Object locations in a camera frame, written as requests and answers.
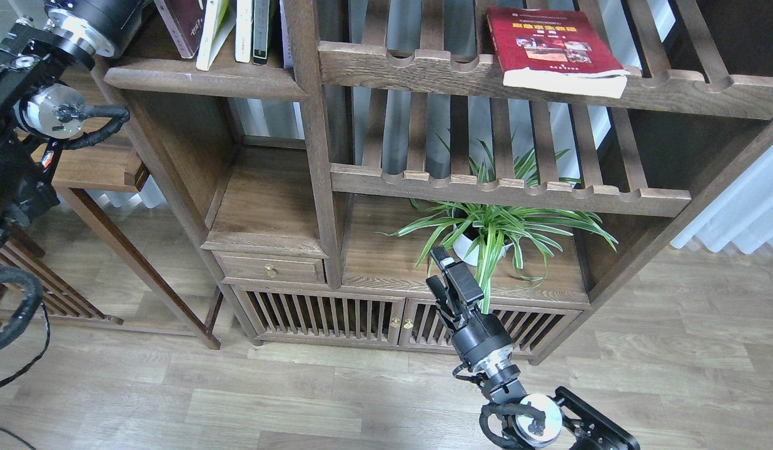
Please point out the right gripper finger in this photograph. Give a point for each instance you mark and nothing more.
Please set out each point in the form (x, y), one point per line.
(439, 290)
(442, 258)

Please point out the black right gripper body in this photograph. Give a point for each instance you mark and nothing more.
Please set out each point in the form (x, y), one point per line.
(480, 340)

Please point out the yellow green cover book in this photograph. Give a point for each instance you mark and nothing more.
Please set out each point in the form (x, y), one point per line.
(219, 20)

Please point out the dark maroon cover book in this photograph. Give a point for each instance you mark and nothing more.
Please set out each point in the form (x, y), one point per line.
(184, 21)

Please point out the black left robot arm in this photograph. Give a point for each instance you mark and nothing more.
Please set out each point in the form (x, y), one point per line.
(40, 117)

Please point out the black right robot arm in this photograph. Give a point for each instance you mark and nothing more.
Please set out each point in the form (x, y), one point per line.
(512, 418)

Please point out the green spider plant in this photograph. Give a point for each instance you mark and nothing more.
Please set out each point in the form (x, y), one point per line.
(449, 219)

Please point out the dark wooden bookshelf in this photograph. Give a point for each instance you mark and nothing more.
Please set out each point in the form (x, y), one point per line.
(309, 169)

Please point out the red cover book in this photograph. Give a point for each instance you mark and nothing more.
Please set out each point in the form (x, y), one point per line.
(555, 51)

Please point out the white curtain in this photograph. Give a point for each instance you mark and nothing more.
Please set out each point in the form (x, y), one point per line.
(740, 217)

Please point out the dark green upright book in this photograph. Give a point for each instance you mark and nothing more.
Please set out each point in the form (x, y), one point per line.
(262, 17)

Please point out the white upright book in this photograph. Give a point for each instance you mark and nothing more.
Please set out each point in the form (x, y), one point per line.
(244, 30)

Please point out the wooden side table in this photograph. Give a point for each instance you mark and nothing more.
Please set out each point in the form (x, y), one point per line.
(118, 243)

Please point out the wooden slatted rack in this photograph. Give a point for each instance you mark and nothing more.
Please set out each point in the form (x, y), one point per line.
(61, 299)

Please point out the white book behind post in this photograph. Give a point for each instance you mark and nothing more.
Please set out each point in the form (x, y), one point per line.
(288, 59)

